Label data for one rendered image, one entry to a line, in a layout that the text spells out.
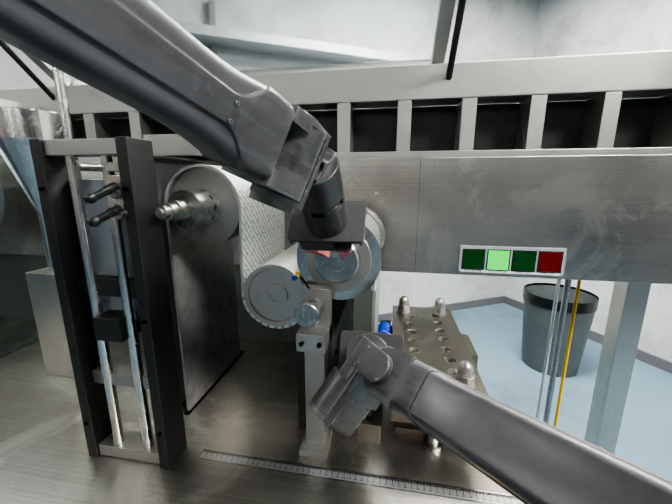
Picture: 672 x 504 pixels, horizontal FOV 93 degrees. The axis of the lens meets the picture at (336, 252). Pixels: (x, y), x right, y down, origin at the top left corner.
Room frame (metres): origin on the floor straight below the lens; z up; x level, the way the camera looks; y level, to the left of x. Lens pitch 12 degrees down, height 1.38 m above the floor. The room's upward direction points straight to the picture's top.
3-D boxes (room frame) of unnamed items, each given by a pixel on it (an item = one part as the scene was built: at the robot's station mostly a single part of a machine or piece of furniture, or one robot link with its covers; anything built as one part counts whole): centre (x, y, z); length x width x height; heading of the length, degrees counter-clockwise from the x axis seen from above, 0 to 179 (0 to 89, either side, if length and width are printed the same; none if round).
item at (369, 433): (0.65, -0.09, 0.92); 0.28 x 0.04 x 0.04; 170
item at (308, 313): (0.47, 0.04, 1.18); 0.04 x 0.02 x 0.04; 80
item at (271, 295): (0.69, 0.09, 1.17); 0.26 x 0.12 x 0.12; 170
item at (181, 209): (0.50, 0.26, 1.33); 0.06 x 0.03 x 0.03; 170
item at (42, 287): (0.77, 0.69, 1.18); 0.14 x 0.14 x 0.57
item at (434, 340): (0.67, -0.21, 1.00); 0.40 x 0.16 x 0.06; 170
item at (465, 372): (0.51, -0.23, 1.05); 0.04 x 0.04 x 0.04
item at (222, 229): (0.71, 0.22, 1.33); 0.25 x 0.14 x 0.14; 170
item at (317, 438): (0.51, 0.04, 1.05); 0.06 x 0.05 x 0.31; 170
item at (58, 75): (0.67, 0.53, 1.51); 0.02 x 0.02 x 0.20
